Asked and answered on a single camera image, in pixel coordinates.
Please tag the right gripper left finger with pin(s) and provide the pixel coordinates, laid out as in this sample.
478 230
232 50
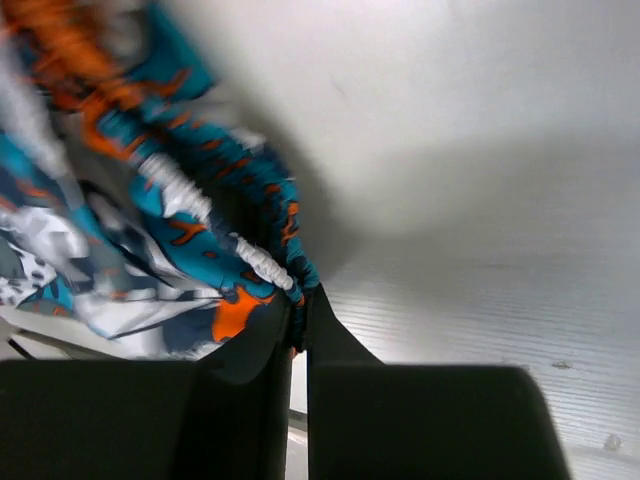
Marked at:
221 417

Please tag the colourful patterned shorts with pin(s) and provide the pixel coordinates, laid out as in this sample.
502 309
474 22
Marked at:
132 199

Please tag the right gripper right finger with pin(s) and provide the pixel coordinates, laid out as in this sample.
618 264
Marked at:
371 420

